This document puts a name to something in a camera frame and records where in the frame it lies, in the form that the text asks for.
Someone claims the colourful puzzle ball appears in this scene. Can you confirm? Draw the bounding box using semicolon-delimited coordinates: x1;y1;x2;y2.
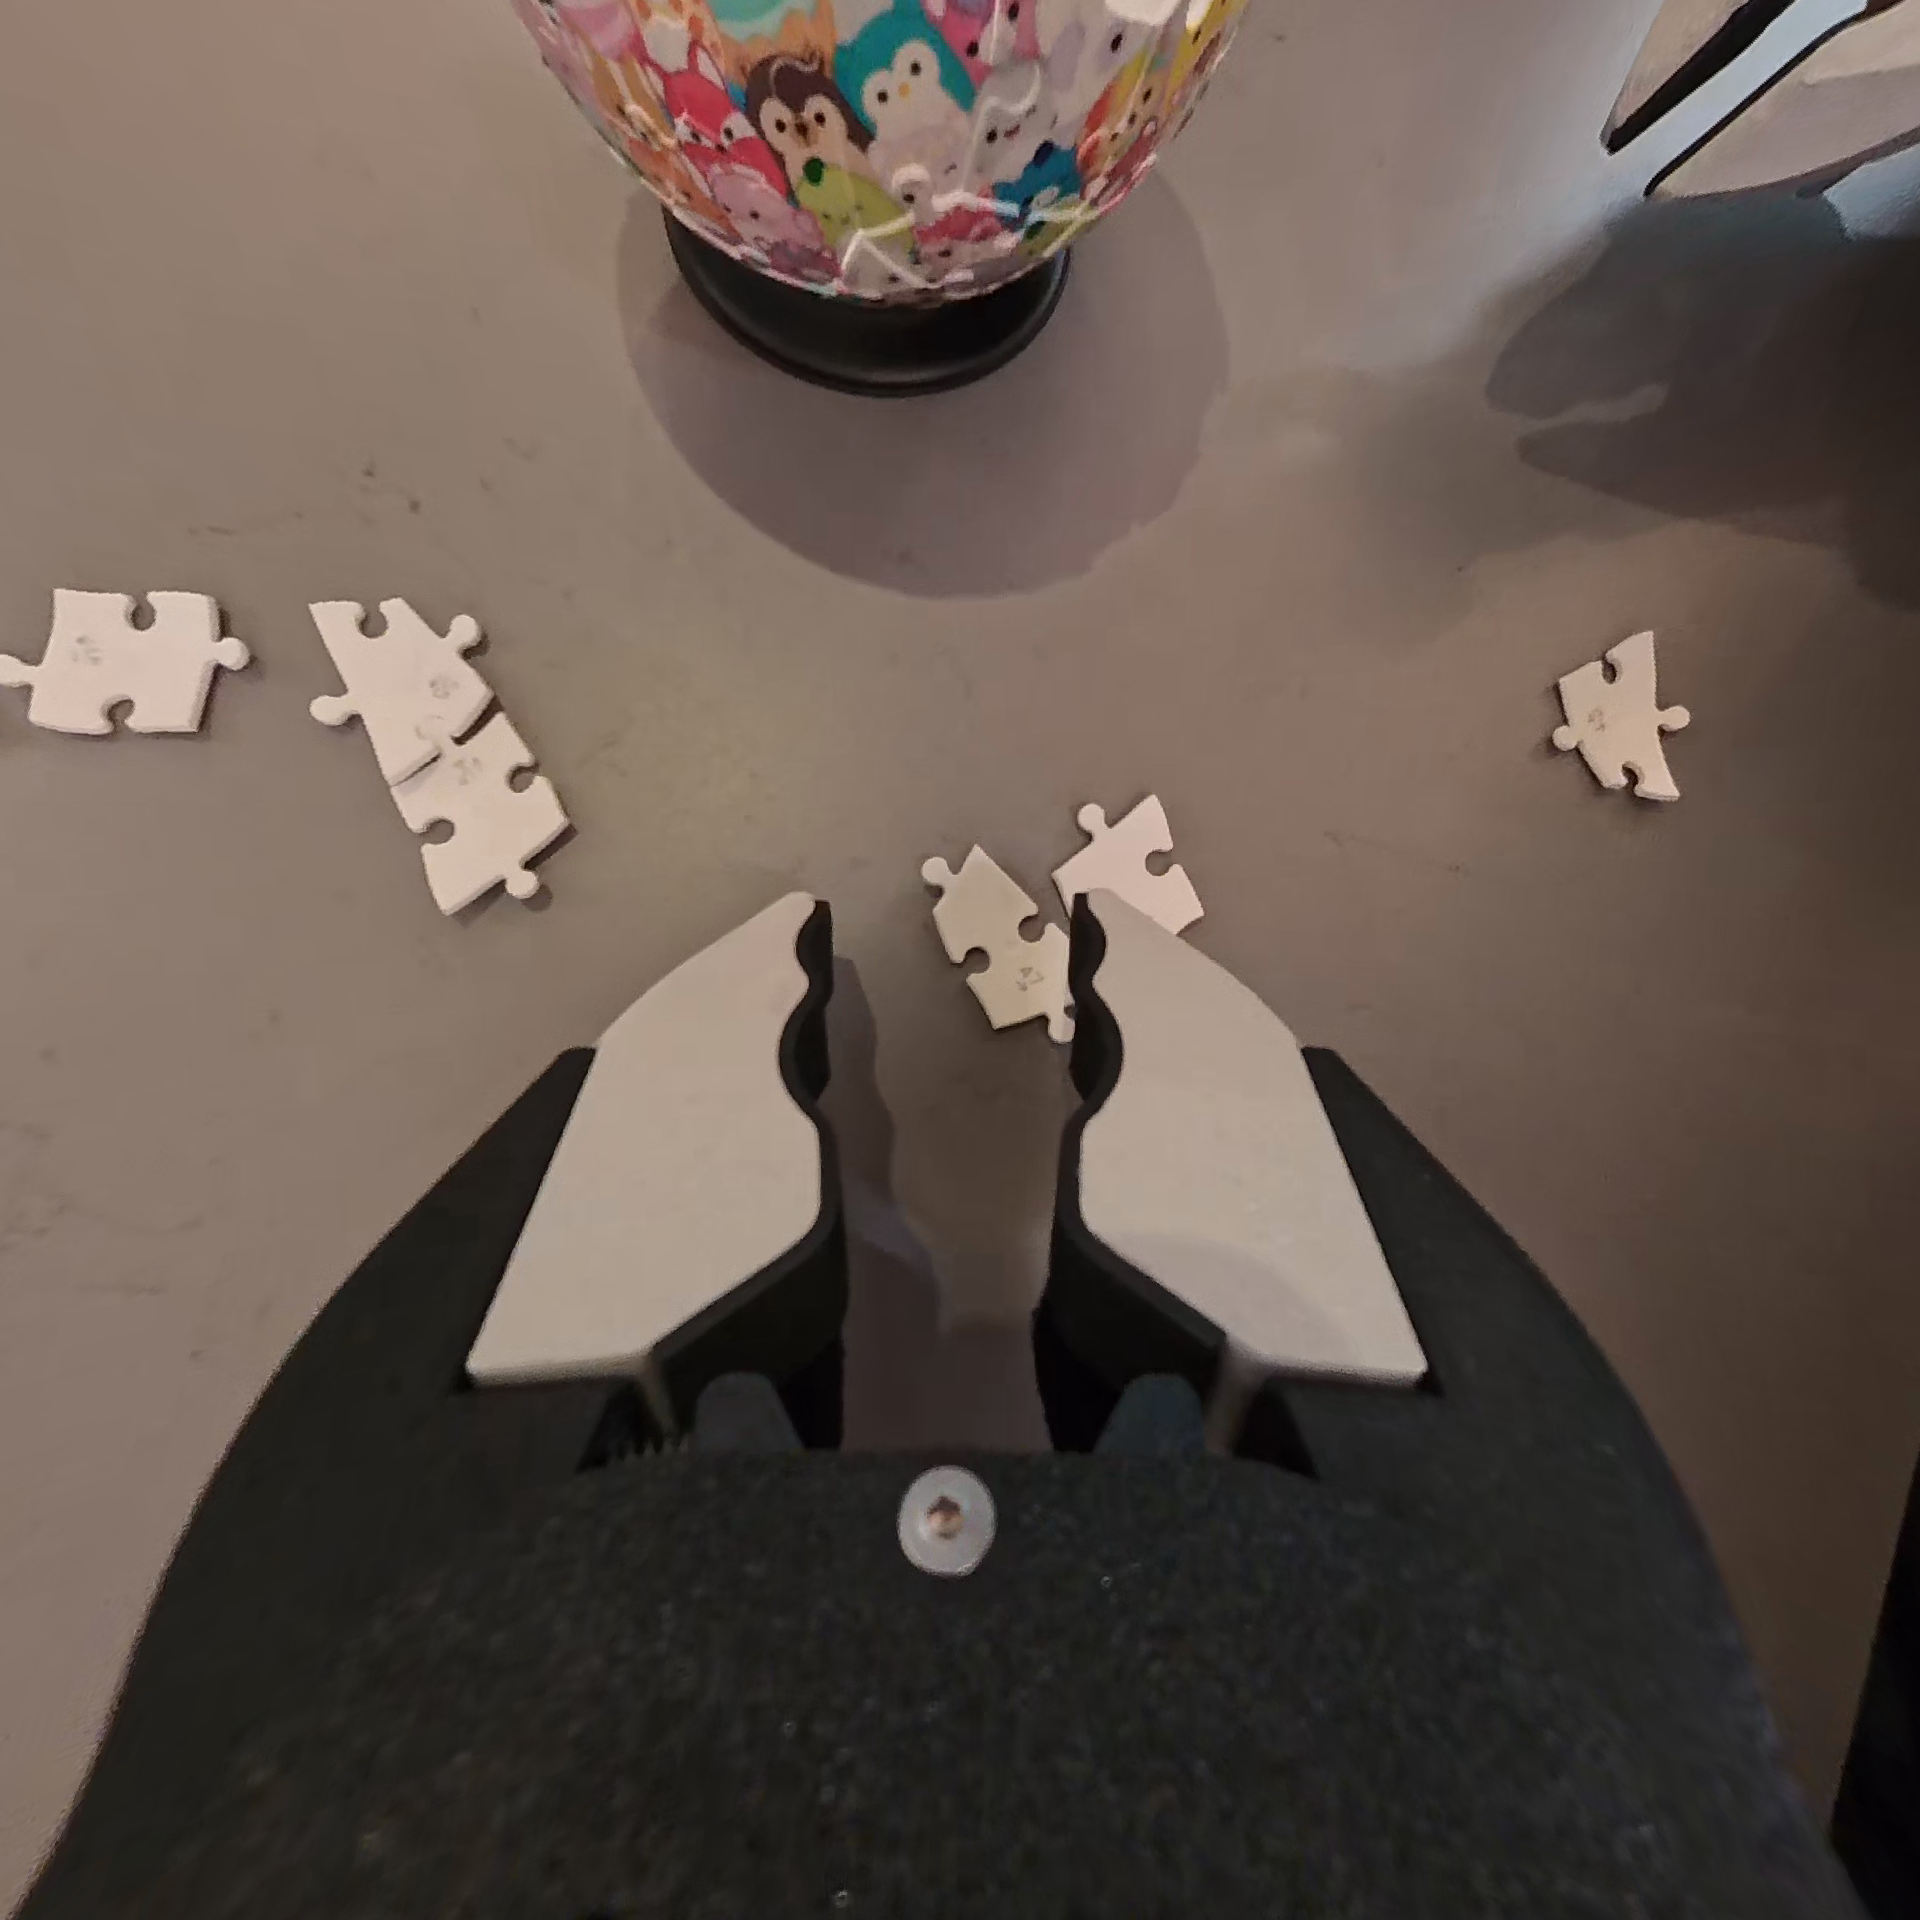
510;0;1249;308

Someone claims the black round ball stand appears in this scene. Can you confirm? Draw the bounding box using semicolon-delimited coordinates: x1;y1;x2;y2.
664;209;1074;395

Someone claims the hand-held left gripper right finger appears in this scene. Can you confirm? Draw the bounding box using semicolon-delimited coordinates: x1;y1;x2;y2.
1034;888;1430;1456

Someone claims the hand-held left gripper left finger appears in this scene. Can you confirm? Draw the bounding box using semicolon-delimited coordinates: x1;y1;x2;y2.
463;890;850;1453

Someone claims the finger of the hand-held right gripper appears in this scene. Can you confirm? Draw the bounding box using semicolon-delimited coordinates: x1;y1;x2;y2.
1642;0;1920;206
1598;0;1801;155

